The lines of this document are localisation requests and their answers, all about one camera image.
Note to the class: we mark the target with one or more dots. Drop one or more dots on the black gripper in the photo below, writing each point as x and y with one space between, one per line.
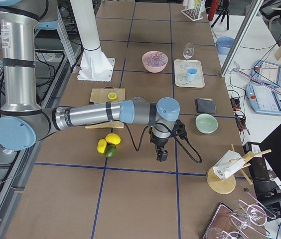
160 144

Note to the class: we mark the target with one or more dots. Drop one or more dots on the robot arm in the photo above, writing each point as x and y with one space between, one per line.
126 30

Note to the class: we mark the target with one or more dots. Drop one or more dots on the light blue cup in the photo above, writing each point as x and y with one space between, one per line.
191 74

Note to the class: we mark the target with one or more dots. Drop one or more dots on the pile of clear ice cubes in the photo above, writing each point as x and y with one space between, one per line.
156 59

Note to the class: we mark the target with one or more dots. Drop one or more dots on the green avocado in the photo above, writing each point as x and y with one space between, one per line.
110 151

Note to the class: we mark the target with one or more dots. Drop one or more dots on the yellow lemon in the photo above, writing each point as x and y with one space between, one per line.
101 146
113 138

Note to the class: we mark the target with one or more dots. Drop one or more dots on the green bowl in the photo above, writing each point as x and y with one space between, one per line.
206 123

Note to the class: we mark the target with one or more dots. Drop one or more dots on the grey folded cloth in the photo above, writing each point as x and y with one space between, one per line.
205 106

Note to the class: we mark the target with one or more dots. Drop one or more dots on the wooden stand round base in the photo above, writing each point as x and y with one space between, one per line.
220 177

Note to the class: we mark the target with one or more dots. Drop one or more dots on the lemon half slice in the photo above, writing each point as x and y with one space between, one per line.
112 96

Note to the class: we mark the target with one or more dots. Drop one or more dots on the wooden cutting board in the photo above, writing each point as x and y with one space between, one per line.
101 96

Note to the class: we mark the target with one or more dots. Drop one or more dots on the cream bear tray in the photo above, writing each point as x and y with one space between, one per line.
180 74

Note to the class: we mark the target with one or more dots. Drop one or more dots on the pink bowl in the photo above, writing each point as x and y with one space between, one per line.
149 68

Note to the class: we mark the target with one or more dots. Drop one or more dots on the clear wine glass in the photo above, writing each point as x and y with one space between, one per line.
187 54

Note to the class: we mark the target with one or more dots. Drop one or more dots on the near blue teach pendant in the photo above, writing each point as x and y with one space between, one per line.
263 100

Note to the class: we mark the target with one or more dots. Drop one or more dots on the blue teach pendant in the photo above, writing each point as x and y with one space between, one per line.
263 100
267 72

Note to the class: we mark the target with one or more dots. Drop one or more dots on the blue bowl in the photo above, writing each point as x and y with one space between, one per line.
224 44

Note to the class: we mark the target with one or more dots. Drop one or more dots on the far blue teach pendant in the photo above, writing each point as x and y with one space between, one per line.
267 72

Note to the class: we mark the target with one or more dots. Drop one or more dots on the red fire extinguisher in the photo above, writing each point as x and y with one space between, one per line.
212 9

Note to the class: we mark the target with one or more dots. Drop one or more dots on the black tripod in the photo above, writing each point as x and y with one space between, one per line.
224 14

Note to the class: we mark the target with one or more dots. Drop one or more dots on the white wire cup rack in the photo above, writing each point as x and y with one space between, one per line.
193 9

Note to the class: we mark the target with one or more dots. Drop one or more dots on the aluminium frame post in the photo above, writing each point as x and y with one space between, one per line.
248 19

